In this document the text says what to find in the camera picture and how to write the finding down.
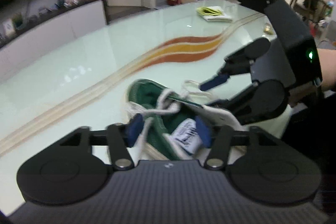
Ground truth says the white shoelace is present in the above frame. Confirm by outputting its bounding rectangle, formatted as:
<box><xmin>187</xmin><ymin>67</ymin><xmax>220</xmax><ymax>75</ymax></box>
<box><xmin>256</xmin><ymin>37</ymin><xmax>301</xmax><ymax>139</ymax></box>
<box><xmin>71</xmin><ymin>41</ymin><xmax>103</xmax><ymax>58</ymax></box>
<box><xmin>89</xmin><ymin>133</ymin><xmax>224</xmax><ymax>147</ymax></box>
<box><xmin>123</xmin><ymin>79</ymin><xmax>216</xmax><ymax>162</ymax></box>

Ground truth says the green canvas sneaker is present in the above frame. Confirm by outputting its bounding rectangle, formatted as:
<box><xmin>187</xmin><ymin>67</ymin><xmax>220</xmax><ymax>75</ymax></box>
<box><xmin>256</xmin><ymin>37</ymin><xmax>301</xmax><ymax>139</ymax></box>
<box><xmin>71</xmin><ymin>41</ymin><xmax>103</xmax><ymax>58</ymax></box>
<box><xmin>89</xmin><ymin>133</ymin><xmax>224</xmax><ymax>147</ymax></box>
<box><xmin>125</xmin><ymin>79</ymin><xmax>247</xmax><ymax>163</ymax></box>

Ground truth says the person's right hand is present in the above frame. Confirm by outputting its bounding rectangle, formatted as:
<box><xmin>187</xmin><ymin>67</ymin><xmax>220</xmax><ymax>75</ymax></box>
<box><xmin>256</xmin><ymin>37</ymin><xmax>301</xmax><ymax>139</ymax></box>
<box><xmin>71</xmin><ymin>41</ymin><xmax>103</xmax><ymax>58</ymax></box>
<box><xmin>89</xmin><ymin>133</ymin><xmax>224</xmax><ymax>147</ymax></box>
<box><xmin>318</xmin><ymin>49</ymin><xmax>336</xmax><ymax>91</ymax></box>

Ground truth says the small plastic cup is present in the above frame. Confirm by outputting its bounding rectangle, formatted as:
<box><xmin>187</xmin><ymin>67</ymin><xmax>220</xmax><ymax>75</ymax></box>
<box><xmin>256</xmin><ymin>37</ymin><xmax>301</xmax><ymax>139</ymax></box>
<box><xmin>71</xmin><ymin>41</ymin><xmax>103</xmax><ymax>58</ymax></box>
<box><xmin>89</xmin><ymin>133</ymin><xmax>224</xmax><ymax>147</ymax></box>
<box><xmin>264</xmin><ymin>23</ymin><xmax>274</xmax><ymax>35</ymax></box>

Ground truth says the yellow white folded cloth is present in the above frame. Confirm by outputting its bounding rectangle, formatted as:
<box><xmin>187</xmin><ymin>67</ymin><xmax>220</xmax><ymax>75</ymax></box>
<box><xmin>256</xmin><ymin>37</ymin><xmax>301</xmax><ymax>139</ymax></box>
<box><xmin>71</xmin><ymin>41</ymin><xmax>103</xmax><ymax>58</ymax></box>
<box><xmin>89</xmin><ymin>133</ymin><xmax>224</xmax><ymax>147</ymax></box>
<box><xmin>196</xmin><ymin>6</ymin><xmax>233</xmax><ymax>22</ymax></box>

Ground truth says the white TV cabinet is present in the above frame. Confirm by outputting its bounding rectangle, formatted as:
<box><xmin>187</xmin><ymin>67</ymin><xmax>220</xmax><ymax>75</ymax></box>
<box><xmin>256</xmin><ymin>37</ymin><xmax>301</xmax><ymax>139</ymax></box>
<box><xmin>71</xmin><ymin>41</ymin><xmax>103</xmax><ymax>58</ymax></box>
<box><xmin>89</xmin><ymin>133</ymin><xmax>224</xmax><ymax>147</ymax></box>
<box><xmin>1</xmin><ymin>0</ymin><xmax>107</xmax><ymax>81</ymax></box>

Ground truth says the white framed photo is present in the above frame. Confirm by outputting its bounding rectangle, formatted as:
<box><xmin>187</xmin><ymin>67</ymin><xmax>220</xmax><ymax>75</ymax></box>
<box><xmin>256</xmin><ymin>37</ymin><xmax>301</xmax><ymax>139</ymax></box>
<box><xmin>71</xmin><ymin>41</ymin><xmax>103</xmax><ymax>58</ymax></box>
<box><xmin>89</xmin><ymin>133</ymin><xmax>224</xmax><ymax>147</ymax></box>
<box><xmin>2</xmin><ymin>19</ymin><xmax>15</xmax><ymax>38</ymax></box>

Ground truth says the small green plant black pot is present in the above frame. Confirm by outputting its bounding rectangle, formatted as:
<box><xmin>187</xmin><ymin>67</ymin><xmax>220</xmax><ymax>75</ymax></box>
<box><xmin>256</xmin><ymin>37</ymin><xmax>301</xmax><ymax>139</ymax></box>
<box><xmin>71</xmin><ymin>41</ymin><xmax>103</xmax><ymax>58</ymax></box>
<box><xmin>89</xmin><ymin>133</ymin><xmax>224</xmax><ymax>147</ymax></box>
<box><xmin>12</xmin><ymin>13</ymin><xmax>25</xmax><ymax>30</ymax></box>

